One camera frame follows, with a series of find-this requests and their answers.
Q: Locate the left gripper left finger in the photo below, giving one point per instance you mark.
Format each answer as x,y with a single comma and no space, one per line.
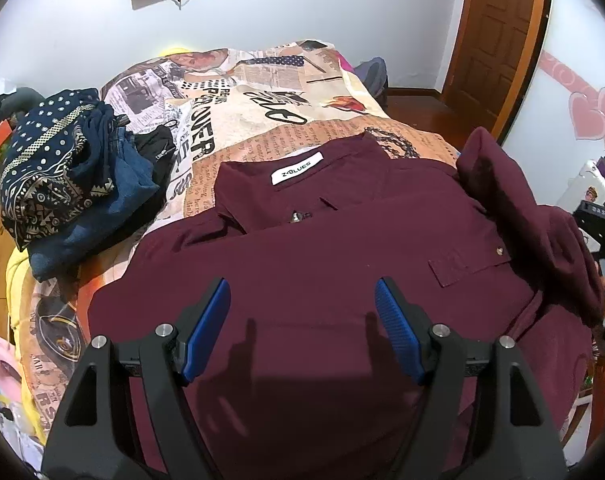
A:
198,328

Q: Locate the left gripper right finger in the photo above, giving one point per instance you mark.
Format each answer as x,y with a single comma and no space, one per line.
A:
407,328

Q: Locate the maroon button shirt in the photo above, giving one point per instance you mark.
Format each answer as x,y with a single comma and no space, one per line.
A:
303,383

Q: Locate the yellow garment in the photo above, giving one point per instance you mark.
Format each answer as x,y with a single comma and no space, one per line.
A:
19,291

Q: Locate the dark blue jeans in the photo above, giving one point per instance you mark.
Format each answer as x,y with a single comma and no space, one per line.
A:
140,166

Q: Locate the brown wooden door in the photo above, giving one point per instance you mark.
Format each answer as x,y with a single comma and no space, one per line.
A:
496,50

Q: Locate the navy patterned cloth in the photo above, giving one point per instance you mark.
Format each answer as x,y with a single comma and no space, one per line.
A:
57,165

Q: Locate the newspaper print blanket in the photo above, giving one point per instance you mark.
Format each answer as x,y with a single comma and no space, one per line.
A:
223,105

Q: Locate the grey purple backpack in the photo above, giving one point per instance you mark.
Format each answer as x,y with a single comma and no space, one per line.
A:
373,75

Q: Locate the pink heart wall sticker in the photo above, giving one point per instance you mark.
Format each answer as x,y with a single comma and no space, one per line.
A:
586,104

